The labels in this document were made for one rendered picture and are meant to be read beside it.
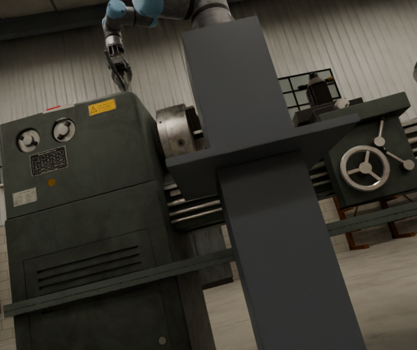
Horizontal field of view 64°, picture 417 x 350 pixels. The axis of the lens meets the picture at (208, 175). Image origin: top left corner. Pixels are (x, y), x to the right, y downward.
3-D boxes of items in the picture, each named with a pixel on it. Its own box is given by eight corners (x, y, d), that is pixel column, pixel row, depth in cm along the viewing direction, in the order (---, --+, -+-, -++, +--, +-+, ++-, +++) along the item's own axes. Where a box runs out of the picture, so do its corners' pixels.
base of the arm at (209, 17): (247, 23, 88) (237, -8, 90) (191, 35, 87) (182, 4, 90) (243, 56, 103) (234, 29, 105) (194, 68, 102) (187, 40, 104)
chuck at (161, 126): (164, 163, 132) (150, 96, 143) (182, 186, 162) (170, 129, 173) (172, 161, 132) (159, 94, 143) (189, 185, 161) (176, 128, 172)
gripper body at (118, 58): (107, 69, 143) (103, 44, 146) (115, 78, 151) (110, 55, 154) (124, 64, 142) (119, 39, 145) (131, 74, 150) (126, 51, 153)
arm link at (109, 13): (132, -1, 143) (128, 17, 153) (105, -4, 138) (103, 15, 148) (136, 14, 141) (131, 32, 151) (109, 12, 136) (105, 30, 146)
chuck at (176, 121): (172, 161, 132) (159, 94, 143) (189, 185, 161) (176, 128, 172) (194, 155, 131) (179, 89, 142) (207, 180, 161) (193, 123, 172)
